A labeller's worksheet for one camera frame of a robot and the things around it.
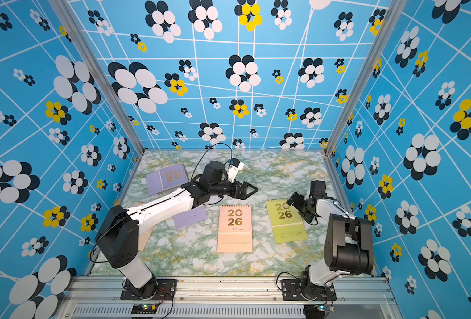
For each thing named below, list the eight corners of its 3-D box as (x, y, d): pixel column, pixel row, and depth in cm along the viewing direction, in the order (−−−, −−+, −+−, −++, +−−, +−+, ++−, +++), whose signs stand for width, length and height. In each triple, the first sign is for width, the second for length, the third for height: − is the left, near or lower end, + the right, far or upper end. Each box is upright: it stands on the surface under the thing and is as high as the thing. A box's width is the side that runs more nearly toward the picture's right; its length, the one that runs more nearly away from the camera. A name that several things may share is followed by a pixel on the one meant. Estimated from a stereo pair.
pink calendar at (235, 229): (217, 252, 84) (216, 250, 82) (220, 208, 98) (220, 205, 95) (252, 252, 84) (252, 250, 82) (251, 208, 98) (251, 205, 95)
